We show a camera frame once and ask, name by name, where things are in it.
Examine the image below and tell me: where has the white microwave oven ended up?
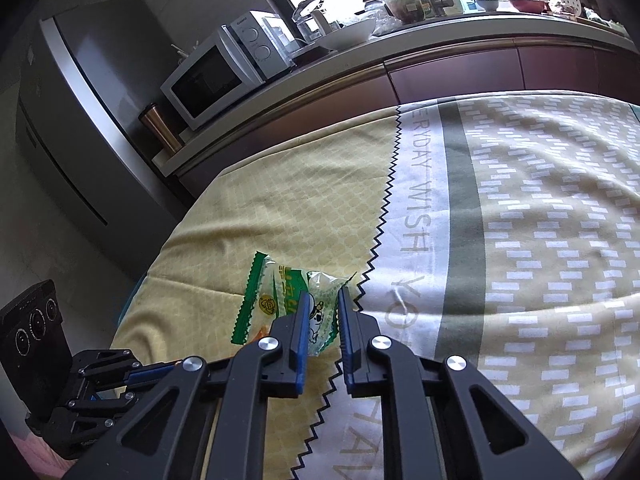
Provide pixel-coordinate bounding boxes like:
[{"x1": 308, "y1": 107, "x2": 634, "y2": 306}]
[{"x1": 162, "y1": 11, "x2": 299, "y2": 130}]

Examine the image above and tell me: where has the green snoopy snack wrapper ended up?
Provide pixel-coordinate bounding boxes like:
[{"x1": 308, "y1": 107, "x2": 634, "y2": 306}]
[{"x1": 230, "y1": 252, "x2": 352, "y2": 356}]

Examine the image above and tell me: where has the yellow patterned tablecloth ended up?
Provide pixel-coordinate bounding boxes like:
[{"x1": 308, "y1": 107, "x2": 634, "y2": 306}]
[{"x1": 113, "y1": 91, "x2": 639, "y2": 479}]

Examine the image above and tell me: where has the copper thermos tumbler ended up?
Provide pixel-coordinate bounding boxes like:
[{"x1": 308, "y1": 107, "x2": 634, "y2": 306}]
[{"x1": 138, "y1": 103, "x2": 183, "y2": 155}]

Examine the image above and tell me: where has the glass food jar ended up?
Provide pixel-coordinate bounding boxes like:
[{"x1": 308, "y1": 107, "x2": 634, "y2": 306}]
[{"x1": 384, "y1": 0, "x2": 424, "y2": 25}]

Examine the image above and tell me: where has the kitchen counter with cabinets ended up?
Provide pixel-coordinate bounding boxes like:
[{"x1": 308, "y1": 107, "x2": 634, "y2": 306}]
[{"x1": 153, "y1": 13, "x2": 639, "y2": 196}]

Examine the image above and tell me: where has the grey refrigerator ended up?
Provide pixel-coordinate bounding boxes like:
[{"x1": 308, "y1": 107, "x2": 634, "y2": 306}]
[{"x1": 15, "y1": 0, "x2": 193, "y2": 280}]

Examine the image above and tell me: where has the dark red bowl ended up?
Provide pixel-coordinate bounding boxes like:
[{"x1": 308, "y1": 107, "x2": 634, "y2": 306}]
[{"x1": 510, "y1": 0, "x2": 549, "y2": 14}]

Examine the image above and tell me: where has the glass electric kettle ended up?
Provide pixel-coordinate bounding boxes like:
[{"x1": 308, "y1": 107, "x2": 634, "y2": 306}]
[{"x1": 292, "y1": 0, "x2": 333, "y2": 44}]

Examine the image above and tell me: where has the white ceramic bowl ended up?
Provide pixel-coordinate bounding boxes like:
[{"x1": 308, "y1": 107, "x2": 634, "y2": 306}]
[{"x1": 316, "y1": 18, "x2": 376, "y2": 52}]

